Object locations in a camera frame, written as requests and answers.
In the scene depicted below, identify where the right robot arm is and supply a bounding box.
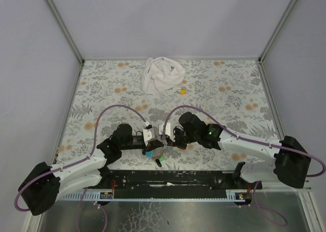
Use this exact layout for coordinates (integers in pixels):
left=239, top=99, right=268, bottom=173
left=162, top=112, right=311, bottom=189

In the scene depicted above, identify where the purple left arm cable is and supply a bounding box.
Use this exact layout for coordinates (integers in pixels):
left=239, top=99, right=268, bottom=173
left=14, top=104, right=151, bottom=212

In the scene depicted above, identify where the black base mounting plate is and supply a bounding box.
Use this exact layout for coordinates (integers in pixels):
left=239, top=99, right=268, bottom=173
left=92, top=170, right=255, bottom=199

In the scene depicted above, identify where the floral patterned table mat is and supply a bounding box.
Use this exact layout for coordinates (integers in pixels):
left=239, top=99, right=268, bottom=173
left=56, top=60, right=279, bottom=163

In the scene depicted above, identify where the blue keyring holder with rings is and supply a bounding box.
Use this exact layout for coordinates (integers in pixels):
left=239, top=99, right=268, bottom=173
left=144, top=146, right=165, bottom=159

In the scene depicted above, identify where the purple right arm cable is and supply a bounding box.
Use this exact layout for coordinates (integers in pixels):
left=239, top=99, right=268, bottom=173
left=162, top=105, right=326, bottom=178

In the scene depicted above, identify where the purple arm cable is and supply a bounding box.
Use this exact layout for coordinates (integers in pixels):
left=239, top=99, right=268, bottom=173
left=162, top=105, right=326, bottom=178
left=14, top=104, right=151, bottom=212

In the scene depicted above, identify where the key with black tag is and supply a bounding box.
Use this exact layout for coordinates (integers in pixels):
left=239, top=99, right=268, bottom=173
left=155, top=159, right=162, bottom=167

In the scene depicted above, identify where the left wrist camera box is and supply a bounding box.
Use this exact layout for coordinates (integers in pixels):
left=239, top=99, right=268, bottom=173
left=143, top=125, right=157, bottom=145

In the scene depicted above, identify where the crumpled white cloth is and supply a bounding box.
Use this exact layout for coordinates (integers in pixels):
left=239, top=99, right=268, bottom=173
left=142, top=57, right=185, bottom=95

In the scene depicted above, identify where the key with yellow tag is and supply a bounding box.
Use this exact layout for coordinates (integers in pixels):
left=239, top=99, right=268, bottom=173
left=177, top=86, right=186, bottom=95

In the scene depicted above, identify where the key with green tag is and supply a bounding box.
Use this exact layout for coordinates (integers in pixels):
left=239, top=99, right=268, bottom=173
left=159, top=154, right=166, bottom=161

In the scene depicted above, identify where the white slotted cable duct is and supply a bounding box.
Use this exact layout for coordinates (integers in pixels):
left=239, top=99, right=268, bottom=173
left=60, top=189, right=113, bottom=201

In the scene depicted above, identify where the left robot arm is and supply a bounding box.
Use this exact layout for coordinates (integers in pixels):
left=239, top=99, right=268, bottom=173
left=18, top=124, right=163, bottom=216

